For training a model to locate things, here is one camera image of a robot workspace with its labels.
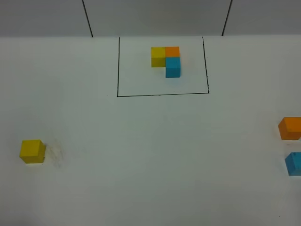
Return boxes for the blue template block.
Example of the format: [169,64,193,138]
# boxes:
[166,57,181,78]

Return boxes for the yellow template block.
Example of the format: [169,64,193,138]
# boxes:
[151,47,166,67]

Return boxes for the orange template block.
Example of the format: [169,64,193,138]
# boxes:
[165,47,180,57]

